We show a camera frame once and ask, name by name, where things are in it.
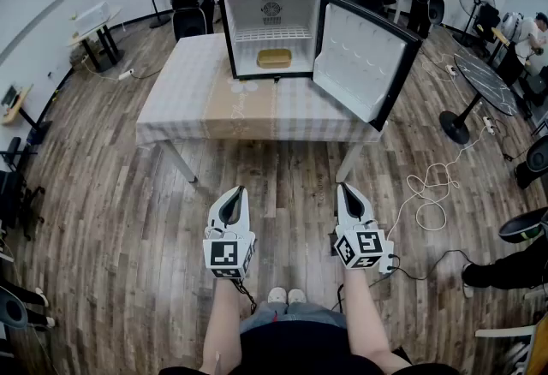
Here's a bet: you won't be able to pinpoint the person's left forearm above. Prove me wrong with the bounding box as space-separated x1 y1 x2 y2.
200 277 246 375

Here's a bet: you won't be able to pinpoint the round black marble table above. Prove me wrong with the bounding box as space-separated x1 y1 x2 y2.
439 51 520 146

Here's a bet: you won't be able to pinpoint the person's right forearm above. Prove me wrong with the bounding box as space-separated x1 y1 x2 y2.
342 268 413 375

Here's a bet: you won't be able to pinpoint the white floor cable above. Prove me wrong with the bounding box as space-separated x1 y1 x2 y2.
387 124 489 242

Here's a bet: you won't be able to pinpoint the black floor cable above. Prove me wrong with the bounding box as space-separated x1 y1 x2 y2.
391 248 472 281

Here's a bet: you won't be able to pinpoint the white box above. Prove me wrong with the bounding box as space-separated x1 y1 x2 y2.
73 0 110 34

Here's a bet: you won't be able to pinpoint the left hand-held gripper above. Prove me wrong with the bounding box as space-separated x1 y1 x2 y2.
203 186 257 280

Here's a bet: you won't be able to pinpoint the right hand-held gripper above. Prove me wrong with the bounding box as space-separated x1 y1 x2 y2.
333 183 389 270

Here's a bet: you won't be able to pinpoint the checkered beige tablecloth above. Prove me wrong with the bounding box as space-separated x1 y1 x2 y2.
135 33 389 147

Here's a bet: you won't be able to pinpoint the person's blue jeans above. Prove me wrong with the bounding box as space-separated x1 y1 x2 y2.
239 300 348 334

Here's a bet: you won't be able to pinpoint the person's black shirt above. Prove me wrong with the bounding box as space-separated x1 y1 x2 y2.
158 320 459 375

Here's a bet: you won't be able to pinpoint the small black-legged side table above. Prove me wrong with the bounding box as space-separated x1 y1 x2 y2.
68 7 126 74

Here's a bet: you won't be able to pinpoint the white wire rack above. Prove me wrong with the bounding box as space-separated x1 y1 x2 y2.
234 25 313 43

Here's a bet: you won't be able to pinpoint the small wooden desk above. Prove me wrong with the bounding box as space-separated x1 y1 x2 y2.
0 84 53 139

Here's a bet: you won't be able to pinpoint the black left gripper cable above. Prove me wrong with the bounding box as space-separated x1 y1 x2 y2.
230 277 258 315

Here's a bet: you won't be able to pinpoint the black mini fridge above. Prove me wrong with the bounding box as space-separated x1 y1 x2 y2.
217 0 424 133

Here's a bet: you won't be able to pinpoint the yellow container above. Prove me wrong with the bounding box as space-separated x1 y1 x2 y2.
256 48 293 68

